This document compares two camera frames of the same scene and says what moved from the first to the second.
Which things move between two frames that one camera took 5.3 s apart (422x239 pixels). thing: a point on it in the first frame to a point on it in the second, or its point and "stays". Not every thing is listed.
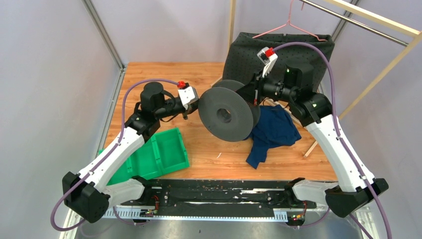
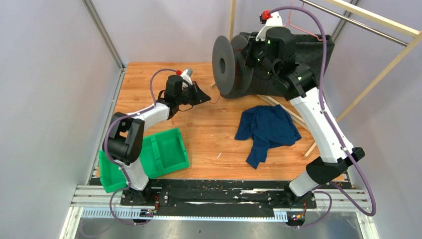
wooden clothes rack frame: [416, 34] stays
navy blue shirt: [275, 127] stays
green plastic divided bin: [165, 153] stays
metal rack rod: [385, 35] stays
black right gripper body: [263, 88] to [255, 49]
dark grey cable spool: [225, 114] to [231, 74]
